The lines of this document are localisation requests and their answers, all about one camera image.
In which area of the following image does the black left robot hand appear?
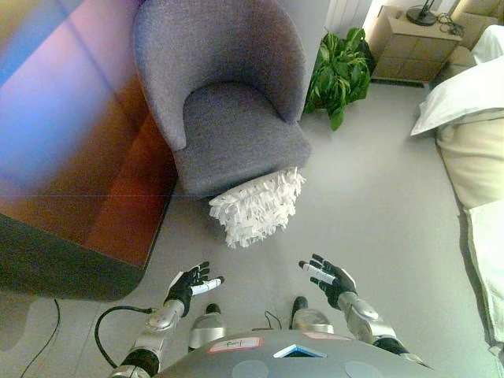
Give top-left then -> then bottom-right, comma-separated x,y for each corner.
163,261 -> 225,316

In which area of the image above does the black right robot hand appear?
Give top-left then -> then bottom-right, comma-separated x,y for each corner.
298,254 -> 358,310

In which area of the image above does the white fringed pillow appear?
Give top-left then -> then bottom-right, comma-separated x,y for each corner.
207,165 -> 307,250

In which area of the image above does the white bed pillow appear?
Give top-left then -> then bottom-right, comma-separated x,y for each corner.
409,72 -> 504,138
471,24 -> 504,66

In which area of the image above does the black right robot foot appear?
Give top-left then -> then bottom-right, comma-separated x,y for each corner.
291,295 -> 309,330

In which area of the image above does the silver right robot leg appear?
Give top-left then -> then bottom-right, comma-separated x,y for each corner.
289,309 -> 335,336

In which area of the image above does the silver robot leg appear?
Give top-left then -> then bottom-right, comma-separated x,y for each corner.
289,309 -> 335,336
187,313 -> 228,351

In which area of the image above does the silver left robot leg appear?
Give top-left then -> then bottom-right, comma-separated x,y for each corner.
187,313 -> 228,351

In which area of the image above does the grey robot torso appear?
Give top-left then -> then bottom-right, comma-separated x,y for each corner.
157,328 -> 434,378

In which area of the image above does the white bed sheet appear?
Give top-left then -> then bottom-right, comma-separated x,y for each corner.
460,204 -> 504,350

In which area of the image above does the brown wooden desk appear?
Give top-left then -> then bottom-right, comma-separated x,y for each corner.
0,0 -> 178,303

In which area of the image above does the grey fabric armchair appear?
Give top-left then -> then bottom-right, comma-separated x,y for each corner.
132,0 -> 314,198

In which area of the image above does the beige bed mattress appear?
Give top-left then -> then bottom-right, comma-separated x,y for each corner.
435,117 -> 504,210

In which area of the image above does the green potted plant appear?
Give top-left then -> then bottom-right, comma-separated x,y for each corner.
302,27 -> 374,132

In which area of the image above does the beige nightstand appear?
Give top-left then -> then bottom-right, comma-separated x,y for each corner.
369,6 -> 464,83

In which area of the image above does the black lamp base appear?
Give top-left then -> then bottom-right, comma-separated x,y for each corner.
406,0 -> 437,27

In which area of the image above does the thin black tether cable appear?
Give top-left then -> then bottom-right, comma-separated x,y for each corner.
251,310 -> 282,331

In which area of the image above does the thick black left wrist cable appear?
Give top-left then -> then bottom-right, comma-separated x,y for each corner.
95,305 -> 158,369

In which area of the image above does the thin black floor cable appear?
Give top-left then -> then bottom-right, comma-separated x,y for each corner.
19,298 -> 61,378

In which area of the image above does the black cable bundle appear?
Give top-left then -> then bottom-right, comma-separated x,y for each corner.
435,11 -> 461,35

